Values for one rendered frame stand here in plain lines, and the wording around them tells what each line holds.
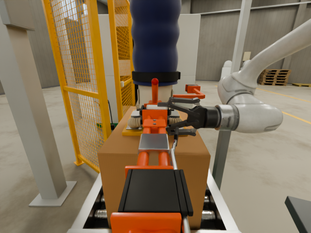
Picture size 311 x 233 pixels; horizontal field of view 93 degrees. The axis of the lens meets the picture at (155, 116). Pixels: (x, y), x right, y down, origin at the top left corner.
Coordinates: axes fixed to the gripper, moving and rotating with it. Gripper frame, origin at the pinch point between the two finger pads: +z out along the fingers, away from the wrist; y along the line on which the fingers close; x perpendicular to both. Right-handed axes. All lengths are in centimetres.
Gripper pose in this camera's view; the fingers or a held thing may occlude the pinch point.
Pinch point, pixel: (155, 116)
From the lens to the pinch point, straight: 50.8
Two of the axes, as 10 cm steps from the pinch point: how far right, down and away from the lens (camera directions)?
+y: -0.2, 9.4, 3.4
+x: 0.1, -3.4, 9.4
